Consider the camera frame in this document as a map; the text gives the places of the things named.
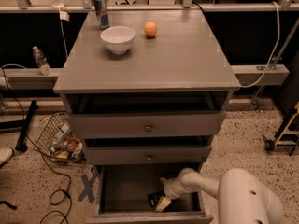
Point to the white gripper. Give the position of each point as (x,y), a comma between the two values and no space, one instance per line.
(171,188)

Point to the black rxbar chocolate bar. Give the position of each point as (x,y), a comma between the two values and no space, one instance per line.
(154,198)

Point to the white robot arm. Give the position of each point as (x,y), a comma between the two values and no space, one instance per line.
(242,197)

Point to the grey open bottom drawer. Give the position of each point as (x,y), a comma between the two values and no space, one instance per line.
(123,197)

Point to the grey middle drawer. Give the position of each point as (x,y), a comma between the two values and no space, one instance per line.
(146,155)

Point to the grey wooden drawer cabinet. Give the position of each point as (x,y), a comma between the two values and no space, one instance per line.
(179,71)

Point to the grey top drawer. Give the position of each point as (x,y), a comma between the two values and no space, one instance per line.
(88,126)

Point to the black metal stand leg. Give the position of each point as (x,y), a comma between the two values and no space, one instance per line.
(21,146)

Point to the white ceramic bowl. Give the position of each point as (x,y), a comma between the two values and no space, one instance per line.
(118,39)

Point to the white shoe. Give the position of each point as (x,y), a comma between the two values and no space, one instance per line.
(6,153)

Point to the orange fruit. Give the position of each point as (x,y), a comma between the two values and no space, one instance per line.
(150,29)

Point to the clear plastic water bottle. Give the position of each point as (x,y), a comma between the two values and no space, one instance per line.
(41,61)

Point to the blue silver energy drink can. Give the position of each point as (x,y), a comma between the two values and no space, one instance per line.
(101,12)

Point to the wire basket with groceries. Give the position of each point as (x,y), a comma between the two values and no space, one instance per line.
(58,143)

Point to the wheeled cart frame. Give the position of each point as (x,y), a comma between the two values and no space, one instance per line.
(281,137)

